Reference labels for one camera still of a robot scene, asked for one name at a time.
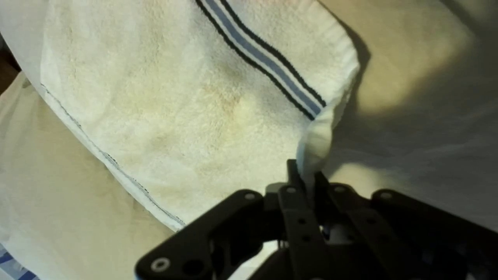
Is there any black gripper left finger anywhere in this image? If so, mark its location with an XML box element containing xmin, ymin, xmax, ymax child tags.
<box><xmin>135</xmin><ymin>161</ymin><xmax>333</xmax><ymax>280</ymax></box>

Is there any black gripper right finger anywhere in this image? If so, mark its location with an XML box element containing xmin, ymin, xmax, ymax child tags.
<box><xmin>313</xmin><ymin>172</ymin><xmax>498</xmax><ymax>280</ymax></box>

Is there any white towel with blue stripes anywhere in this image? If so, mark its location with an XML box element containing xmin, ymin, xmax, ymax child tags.
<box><xmin>39</xmin><ymin>0</ymin><xmax>362</xmax><ymax>234</ymax></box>

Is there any cream pillow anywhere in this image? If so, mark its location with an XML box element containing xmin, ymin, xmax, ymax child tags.
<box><xmin>0</xmin><ymin>0</ymin><xmax>498</xmax><ymax>280</ymax></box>

